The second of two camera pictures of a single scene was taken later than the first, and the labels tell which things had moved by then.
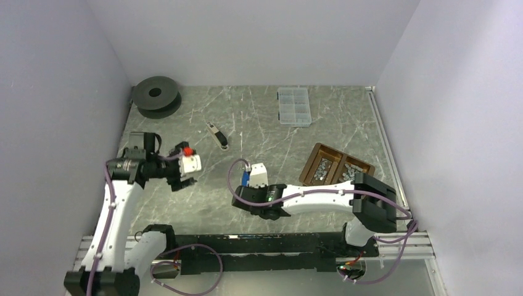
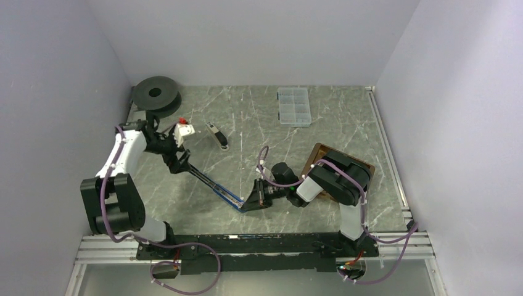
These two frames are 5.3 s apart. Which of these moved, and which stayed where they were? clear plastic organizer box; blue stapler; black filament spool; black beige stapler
Moved: blue stapler
Stayed: black beige stapler; clear plastic organizer box; black filament spool
